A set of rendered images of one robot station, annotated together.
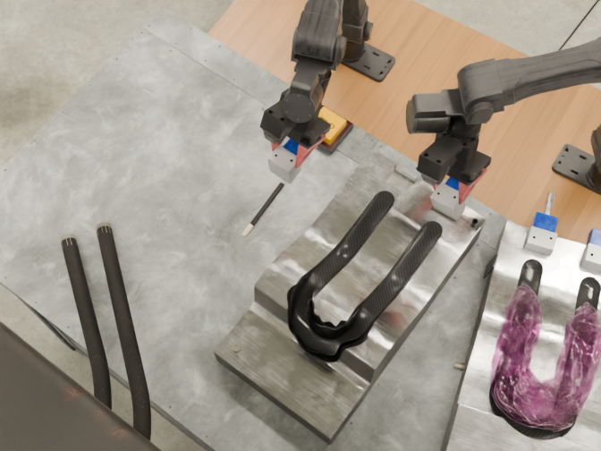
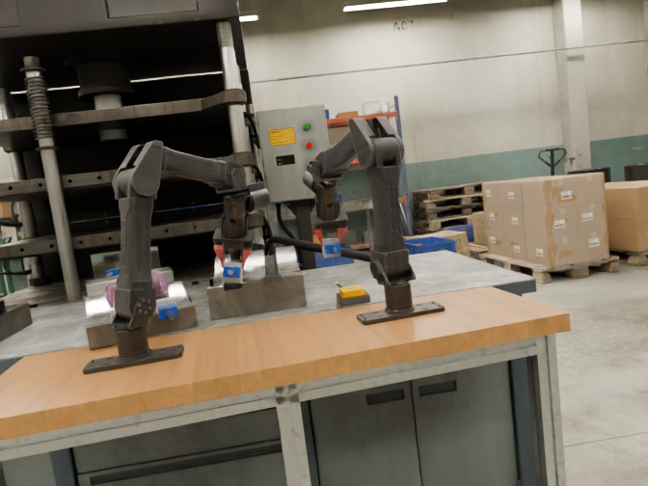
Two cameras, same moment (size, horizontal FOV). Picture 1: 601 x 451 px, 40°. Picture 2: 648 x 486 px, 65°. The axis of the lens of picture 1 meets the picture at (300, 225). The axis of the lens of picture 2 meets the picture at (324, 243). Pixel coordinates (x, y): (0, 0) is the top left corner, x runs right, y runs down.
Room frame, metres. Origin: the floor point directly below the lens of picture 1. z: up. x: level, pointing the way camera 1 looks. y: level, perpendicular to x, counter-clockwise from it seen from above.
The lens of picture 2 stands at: (1.81, -1.08, 1.12)
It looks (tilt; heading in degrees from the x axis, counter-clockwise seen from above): 6 degrees down; 134
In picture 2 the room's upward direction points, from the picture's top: 7 degrees counter-clockwise
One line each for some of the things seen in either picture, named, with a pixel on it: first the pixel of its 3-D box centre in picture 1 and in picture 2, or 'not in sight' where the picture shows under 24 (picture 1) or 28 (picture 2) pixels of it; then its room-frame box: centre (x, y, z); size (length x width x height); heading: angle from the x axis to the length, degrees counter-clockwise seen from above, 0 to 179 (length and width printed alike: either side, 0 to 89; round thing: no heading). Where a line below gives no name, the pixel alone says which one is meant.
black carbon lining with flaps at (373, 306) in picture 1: (363, 272); (252, 260); (0.54, -0.11, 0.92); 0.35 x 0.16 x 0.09; 140
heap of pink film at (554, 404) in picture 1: (547, 353); (136, 285); (0.37, -0.42, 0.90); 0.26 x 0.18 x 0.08; 158
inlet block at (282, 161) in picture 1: (300, 146); (333, 248); (0.79, -0.01, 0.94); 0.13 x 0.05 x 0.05; 140
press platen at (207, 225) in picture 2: not in sight; (135, 244); (-0.52, 0.03, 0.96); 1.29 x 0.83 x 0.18; 50
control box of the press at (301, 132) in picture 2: not in sight; (310, 272); (0.13, 0.52, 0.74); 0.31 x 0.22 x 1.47; 50
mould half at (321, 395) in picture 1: (352, 285); (257, 274); (0.53, -0.09, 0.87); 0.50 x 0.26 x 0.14; 140
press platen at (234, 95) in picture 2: not in sight; (118, 139); (-0.52, 0.02, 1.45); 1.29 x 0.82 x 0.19; 50
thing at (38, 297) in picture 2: not in sight; (139, 284); (-0.53, 0.01, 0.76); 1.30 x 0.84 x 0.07; 50
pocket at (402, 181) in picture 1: (400, 182); (273, 283); (0.74, -0.20, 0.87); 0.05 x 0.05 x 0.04; 50
